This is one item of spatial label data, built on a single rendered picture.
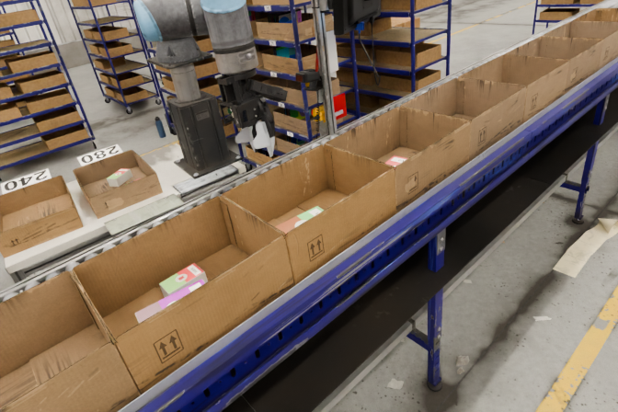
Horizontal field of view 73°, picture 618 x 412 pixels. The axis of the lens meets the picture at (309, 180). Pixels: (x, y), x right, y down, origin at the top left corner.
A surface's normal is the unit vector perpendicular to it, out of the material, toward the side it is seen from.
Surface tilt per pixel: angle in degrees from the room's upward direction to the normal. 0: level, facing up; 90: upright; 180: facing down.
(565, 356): 0
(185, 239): 89
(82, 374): 90
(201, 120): 90
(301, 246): 90
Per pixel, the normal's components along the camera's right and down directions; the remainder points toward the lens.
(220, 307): 0.66, 0.29
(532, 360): -0.13, -0.87
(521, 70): -0.74, 0.40
